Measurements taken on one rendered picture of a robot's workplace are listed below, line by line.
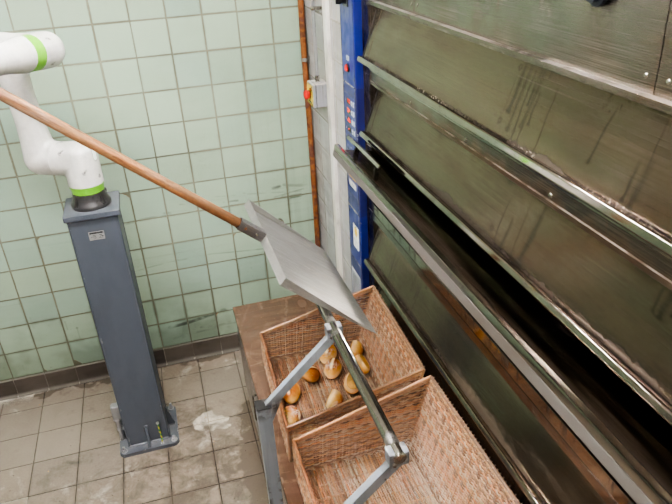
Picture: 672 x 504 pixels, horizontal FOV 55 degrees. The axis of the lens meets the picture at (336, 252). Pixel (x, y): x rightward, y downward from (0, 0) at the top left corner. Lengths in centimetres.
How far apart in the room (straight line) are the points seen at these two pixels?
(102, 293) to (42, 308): 81
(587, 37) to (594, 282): 44
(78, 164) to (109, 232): 28
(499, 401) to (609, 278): 62
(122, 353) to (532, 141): 207
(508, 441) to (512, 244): 53
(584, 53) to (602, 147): 17
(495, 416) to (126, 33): 218
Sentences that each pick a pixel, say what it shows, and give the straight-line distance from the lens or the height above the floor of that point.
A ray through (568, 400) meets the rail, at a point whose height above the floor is 143.
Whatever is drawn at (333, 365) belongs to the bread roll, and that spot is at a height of 64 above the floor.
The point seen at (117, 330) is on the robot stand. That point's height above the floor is 66.
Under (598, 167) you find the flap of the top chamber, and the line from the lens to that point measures 120.
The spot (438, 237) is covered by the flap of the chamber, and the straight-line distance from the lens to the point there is 170.
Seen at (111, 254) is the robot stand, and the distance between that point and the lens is 268.
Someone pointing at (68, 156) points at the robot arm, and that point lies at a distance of 257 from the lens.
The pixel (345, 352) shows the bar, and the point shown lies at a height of 117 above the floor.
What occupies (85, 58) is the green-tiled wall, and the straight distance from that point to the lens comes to 307.
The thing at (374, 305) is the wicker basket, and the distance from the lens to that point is 252.
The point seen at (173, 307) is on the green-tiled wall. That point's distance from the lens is 353.
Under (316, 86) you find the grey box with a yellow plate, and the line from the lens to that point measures 282.
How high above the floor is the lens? 219
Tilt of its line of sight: 29 degrees down
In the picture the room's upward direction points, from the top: 3 degrees counter-clockwise
